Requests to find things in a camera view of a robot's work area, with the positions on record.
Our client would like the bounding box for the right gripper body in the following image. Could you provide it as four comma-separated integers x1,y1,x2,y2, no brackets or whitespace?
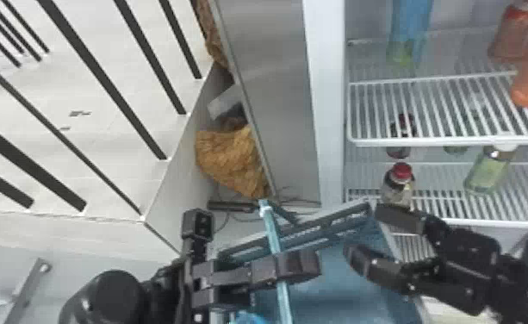
430,226,528,318

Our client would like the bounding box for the green bottle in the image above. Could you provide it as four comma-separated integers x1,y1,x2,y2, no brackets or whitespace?
463,144,517,196

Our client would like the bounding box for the brown towel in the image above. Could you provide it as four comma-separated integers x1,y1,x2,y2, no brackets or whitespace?
195,0,229,70
194,118,270,201

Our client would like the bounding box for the white fridge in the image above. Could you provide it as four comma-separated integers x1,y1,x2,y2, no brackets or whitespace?
208,0,528,272

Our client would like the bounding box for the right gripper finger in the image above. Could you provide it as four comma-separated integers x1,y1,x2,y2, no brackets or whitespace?
373,203,451,254
342,243,442,296

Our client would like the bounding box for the blue bottle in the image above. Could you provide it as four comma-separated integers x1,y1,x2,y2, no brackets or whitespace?
385,0,435,70

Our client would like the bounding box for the clear bottle with red cap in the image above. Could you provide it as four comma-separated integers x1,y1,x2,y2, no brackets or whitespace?
379,161,417,210

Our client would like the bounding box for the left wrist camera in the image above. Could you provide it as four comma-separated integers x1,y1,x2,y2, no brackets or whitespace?
180,208,215,265

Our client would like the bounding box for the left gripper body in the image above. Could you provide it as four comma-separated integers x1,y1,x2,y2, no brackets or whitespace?
189,259,255,324

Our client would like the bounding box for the grey metal bar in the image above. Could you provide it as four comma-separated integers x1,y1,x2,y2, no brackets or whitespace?
3,258,53,324

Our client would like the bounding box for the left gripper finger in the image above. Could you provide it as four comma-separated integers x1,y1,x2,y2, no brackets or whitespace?
250,247,323,290

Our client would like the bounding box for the dark bottle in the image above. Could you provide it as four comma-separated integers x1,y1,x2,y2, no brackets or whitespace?
386,113,419,160

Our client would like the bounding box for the blue basket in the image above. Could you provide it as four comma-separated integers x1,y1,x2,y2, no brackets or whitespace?
218,198,427,324

